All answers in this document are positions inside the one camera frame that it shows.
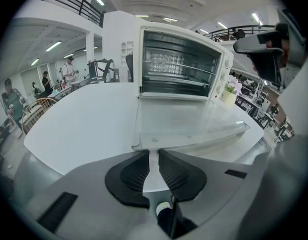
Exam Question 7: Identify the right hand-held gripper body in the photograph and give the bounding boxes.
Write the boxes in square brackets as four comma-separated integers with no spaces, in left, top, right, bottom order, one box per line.
[276,7,308,69]

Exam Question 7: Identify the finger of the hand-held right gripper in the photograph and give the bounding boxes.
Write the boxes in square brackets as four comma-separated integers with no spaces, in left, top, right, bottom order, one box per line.
[246,49,285,84]
[233,30,287,56]

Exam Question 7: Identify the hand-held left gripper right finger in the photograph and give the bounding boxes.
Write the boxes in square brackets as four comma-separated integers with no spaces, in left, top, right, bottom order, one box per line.
[158,149,267,237]

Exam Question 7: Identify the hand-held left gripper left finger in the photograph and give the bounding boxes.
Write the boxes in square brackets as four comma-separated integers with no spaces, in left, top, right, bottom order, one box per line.
[18,150,157,240]

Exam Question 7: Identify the white glass oven door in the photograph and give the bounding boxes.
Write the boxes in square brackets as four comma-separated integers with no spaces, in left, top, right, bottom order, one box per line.
[131,95,252,151]

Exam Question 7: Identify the white oven housing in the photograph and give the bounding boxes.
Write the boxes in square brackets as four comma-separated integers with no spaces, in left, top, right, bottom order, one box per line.
[132,16,235,102]

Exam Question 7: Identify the black railing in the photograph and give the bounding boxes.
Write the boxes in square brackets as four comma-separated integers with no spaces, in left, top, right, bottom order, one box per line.
[31,0,105,27]
[203,25,277,42]

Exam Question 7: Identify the white slipper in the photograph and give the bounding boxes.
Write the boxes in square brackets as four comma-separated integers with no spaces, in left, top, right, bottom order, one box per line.
[155,200,173,216]

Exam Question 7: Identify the pink flowers in cream pot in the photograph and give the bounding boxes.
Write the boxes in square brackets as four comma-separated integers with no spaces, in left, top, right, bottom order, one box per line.
[220,75,244,107]

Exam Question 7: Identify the white table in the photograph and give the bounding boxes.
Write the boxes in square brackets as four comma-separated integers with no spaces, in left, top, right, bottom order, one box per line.
[23,81,266,194]

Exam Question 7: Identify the black office chair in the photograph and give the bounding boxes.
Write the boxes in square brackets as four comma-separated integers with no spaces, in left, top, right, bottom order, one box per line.
[125,53,134,83]

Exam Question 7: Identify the black and white machine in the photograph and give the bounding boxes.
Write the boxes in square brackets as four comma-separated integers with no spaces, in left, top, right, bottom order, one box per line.
[86,58,117,84]

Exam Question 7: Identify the gold wire chair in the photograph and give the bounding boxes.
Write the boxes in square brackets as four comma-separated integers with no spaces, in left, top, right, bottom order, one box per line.
[20,97,56,135]

